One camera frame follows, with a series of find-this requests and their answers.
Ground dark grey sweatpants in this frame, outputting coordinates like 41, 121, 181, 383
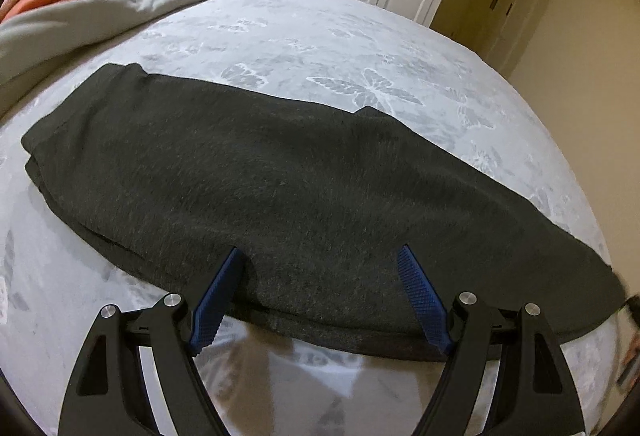
22, 65, 626, 361

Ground grey duvet blanket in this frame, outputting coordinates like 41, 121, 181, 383
1, 0, 206, 115

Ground white floral bed mattress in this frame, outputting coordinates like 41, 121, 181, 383
1, 0, 608, 435

